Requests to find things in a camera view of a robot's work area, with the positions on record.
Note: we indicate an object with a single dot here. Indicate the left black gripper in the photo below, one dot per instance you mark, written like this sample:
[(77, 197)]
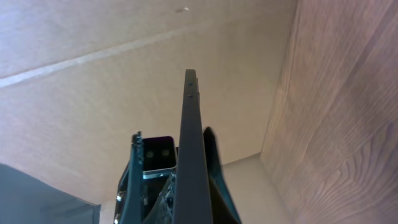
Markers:
[(141, 200)]

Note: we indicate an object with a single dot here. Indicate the Samsung Galaxy smartphone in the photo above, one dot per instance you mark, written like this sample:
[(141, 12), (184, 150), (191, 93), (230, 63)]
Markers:
[(192, 202)]

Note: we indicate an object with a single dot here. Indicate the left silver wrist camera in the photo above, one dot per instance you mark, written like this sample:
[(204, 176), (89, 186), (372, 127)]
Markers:
[(160, 157)]

